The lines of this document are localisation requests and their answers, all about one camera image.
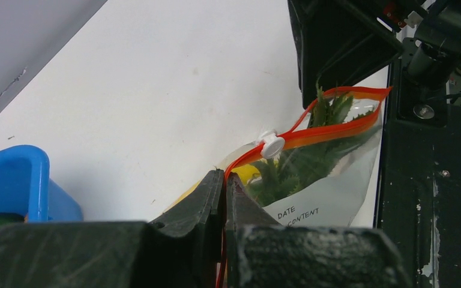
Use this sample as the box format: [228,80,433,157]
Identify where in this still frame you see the orange toy pineapple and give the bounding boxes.
[245,87,389,206]

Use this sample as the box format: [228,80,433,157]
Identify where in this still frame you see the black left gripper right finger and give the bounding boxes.
[226,173,412,287]

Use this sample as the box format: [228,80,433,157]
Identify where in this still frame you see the yellow toy banana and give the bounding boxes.
[164,164,259,212]

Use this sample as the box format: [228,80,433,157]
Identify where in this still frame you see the blue plastic bin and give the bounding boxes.
[0,145,83,222]

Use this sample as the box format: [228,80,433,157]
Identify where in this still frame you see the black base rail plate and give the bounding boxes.
[375,38,461,287]

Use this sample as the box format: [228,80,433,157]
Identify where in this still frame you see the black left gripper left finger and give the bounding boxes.
[0,169,224,287]

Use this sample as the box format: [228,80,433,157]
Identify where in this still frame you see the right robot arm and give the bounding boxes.
[288,1,461,107]

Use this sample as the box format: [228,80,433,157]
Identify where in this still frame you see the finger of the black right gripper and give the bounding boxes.
[288,1,403,108]

